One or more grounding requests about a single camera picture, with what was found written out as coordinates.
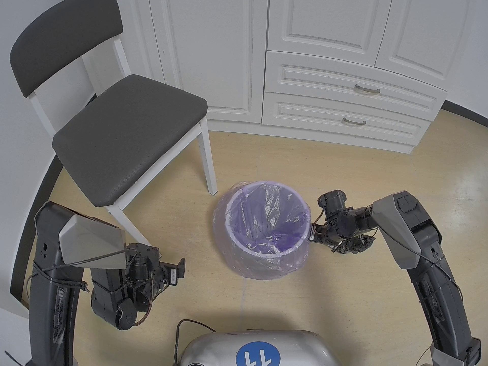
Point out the pale grey trash bin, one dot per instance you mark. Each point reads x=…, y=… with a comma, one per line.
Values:
x=270, y=267

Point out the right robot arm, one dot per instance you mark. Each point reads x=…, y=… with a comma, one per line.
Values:
x=400, y=223

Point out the crumpled black plastic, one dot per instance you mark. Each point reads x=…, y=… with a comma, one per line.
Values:
x=358, y=245

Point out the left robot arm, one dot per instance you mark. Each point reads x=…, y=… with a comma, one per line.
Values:
x=91, y=238

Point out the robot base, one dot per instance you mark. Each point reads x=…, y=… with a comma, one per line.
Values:
x=259, y=347

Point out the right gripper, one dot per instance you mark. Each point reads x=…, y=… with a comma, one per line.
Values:
x=323, y=235

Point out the white wardrobe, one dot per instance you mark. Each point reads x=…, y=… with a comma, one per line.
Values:
x=324, y=13

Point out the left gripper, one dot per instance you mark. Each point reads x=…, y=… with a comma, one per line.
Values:
x=177, y=271

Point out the purple plastic bag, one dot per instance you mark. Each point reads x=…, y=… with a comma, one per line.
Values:
x=267, y=219

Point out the white chair with grey seat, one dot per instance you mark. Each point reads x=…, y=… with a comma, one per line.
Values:
x=125, y=135

